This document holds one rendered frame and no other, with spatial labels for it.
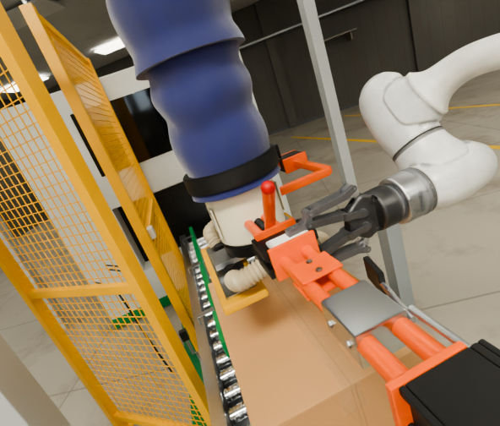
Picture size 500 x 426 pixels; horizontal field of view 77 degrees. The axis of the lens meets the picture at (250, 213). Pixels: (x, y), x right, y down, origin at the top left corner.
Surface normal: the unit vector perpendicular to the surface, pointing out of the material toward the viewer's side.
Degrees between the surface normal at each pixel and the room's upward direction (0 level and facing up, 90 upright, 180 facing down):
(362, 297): 0
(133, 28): 101
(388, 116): 69
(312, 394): 0
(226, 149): 86
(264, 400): 0
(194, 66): 108
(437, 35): 90
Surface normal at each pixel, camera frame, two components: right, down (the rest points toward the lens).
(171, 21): 0.04, 0.54
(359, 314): -0.33, -0.88
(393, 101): -0.69, -0.02
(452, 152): -0.05, -0.42
